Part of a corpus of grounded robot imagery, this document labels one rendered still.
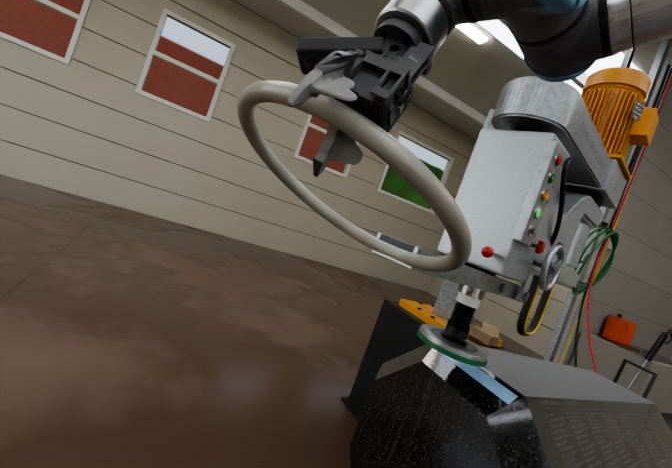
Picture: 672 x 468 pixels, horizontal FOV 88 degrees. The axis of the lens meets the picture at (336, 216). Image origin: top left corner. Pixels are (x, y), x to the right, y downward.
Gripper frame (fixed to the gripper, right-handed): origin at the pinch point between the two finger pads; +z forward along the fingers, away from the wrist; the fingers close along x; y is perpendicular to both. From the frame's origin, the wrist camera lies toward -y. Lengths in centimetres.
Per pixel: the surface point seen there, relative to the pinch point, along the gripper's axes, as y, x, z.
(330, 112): 1.2, -1.1, -5.3
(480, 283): 33, 68, -19
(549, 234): 45, 81, -49
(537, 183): 31, 54, -47
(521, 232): 34, 58, -34
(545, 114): 24, 50, -65
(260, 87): -11.7, 1.7, -5.5
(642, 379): 219, 344, -108
